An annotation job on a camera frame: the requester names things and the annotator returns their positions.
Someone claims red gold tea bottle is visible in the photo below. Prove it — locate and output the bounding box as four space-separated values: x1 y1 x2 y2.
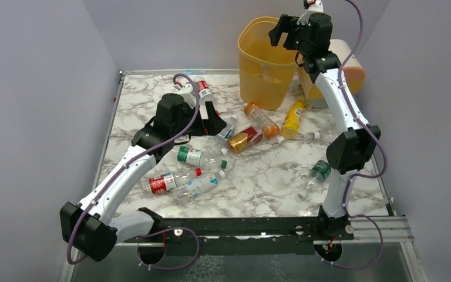
226 125 264 153

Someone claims orange cap juice bottle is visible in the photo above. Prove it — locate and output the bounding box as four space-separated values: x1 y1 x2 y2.
243 102 280 139

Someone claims yellow juice bottle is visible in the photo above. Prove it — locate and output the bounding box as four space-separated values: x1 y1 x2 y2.
280 98 305 139

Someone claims green label crushed bottle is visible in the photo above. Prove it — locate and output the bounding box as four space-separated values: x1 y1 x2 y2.
297 158 331 200

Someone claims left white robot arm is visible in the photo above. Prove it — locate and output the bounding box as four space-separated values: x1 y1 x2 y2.
59 93 226 264

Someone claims yellow mesh plastic bin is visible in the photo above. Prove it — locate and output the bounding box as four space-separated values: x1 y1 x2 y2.
237 16 298 111

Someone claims red label clear bottle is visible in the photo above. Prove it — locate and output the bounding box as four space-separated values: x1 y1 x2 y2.
193 76 216 109

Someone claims crushed clear water bottle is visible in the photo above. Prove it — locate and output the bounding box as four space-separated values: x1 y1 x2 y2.
204 114 238 155

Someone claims green white label bottle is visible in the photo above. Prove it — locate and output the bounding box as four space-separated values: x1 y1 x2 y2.
171 145 234 171

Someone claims blue white label bottle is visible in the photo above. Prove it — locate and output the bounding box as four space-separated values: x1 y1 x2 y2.
170 170 226 206

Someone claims red label bottle near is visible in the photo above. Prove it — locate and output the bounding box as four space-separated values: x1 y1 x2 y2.
140 167 202 195

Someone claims clear bottle white cap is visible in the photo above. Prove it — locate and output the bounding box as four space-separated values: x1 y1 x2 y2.
311 130 338 143

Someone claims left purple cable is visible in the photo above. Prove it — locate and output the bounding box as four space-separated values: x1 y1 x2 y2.
66 73 201 271

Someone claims purple cable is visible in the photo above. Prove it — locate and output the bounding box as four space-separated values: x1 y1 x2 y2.
303 0 389 271
66 73 201 271

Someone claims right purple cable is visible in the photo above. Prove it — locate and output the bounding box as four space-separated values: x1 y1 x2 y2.
303 0 389 271

